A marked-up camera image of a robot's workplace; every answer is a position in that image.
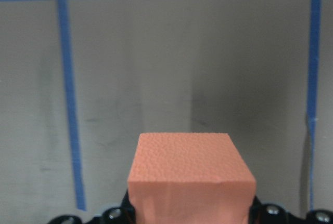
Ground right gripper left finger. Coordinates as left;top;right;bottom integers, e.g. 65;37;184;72
50;191;135;224

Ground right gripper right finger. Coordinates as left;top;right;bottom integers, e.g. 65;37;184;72
247;196;332;224

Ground orange foam cube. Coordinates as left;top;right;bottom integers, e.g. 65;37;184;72
127;133;257;223

